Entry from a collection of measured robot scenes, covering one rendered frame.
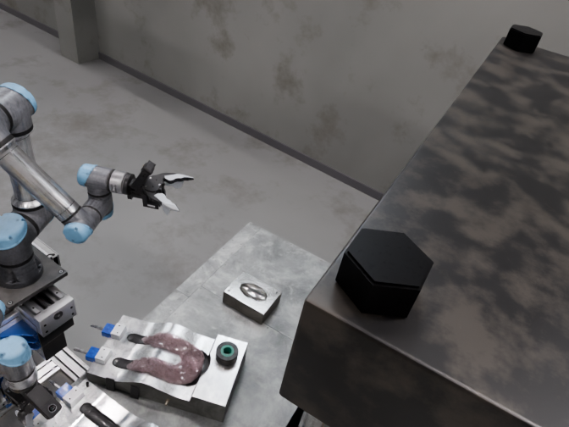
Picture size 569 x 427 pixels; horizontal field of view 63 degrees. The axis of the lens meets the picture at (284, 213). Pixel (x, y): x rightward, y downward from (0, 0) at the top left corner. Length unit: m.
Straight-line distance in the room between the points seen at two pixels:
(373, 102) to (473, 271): 3.34
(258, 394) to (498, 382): 1.37
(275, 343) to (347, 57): 2.58
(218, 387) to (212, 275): 0.62
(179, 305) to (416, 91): 2.48
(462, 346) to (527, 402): 0.08
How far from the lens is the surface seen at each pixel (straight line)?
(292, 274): 2.20
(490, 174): 0.84
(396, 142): 3.94
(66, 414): 1.72
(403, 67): 3.74
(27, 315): 1.87
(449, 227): 0.68
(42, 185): 1.54
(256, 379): 1.85
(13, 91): 1.63
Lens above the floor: 2.39
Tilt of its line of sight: 39 degrees down
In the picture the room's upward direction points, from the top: 11 degrees clockwise
